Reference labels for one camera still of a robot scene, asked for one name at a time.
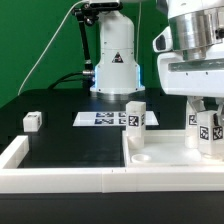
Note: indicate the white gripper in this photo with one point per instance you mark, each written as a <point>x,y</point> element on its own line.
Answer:
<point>195,79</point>

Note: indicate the white square tabletop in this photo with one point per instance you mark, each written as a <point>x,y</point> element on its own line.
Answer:
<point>163,148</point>

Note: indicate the white marker sheet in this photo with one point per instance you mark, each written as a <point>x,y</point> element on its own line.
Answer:
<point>117,118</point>

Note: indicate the white U-shaped obstacle fence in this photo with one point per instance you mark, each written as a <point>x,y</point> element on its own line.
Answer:
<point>101,180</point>

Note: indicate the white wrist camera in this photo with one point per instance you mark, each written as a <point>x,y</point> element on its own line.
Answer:
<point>163,42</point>

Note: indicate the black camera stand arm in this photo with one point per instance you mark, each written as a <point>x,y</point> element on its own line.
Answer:
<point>81,16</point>

